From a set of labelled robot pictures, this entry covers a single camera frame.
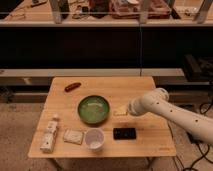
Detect brown tray on shelf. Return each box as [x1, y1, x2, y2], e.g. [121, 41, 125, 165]
[110, 0, 171, 19]

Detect black eraser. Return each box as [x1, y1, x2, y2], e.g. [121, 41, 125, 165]
[113, 128, 136, 140]

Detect white sponge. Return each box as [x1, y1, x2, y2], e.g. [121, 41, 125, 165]
[63, 129, 84, 145]

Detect white crumpled bottle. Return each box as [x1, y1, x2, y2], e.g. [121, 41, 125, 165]
[40, 114, 59, 153]

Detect green bowl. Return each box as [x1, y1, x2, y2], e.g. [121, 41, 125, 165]
[77, 95, 110, 124]

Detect wooden table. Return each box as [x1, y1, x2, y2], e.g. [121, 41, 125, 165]
[27, 76, 177, 171]

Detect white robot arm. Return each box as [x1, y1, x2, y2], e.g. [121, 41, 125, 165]
[113, 88, 213, 146]

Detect white plastic cup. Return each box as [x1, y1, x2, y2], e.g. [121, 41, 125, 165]
[84, 128, 105, 151]

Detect black cables on floor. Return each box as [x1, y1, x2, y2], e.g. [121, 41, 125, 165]
[173, 96, 213, 171]

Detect red sausage toy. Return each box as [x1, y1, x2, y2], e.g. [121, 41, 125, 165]
[64, 82, 81, 92]

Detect black box at right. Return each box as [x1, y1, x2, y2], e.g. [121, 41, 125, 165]
[182, 54, 213, 82]

